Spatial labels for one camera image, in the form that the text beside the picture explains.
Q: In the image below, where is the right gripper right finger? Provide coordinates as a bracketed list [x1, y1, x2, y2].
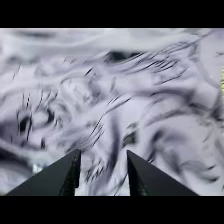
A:
[126, 149, 200, 197]

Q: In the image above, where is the purple long-sleeved shirt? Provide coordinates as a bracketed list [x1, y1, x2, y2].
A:
[0, 27, 224, 197]

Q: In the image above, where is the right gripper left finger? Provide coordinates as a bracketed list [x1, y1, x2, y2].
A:
[5, 148, 82, 197]

